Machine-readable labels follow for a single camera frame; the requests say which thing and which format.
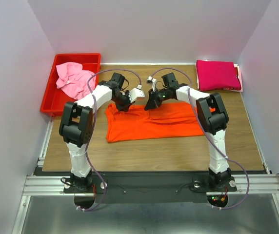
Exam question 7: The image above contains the folded light pink shirt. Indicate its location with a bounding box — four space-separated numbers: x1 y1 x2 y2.
234 64 243 93

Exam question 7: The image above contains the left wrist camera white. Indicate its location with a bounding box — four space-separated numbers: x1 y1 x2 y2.
129 84 145 103

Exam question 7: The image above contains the purple cable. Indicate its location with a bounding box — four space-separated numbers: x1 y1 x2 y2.
76 69 143 212
149 67 250 211

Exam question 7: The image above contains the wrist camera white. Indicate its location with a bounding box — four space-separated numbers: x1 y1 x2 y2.
146 76 157 92
129 84 145 103

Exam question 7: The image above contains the folded magenta t shirt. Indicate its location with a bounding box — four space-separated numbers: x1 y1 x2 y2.
196 59 242 92

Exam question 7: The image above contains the orange t shirt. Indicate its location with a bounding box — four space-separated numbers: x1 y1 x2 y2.
105 102 203 143

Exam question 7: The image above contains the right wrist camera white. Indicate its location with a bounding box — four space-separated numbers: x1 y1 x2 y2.
146 76 157 92

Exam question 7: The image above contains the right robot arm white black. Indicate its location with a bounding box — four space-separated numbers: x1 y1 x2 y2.
144 73 231 190

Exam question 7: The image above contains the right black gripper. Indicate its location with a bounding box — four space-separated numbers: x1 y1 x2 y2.
144 87 170 111

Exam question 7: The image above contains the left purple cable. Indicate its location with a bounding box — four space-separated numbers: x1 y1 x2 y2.
76 69 143 212

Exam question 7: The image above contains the red plastic bin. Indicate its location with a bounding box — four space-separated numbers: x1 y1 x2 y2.
40 53 101 117

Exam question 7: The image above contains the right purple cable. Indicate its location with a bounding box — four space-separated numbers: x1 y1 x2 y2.
149 67 250 211

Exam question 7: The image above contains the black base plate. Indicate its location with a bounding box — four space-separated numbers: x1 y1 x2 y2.
61 172 237 207

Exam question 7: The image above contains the aluminium rail frame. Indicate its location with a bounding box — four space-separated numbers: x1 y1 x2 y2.
13 116 279 234

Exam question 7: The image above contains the pink t shirt in bin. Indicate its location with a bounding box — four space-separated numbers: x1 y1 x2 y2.
56 62 95 100

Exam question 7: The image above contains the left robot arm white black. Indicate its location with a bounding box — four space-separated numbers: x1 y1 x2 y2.
59 73 133 192

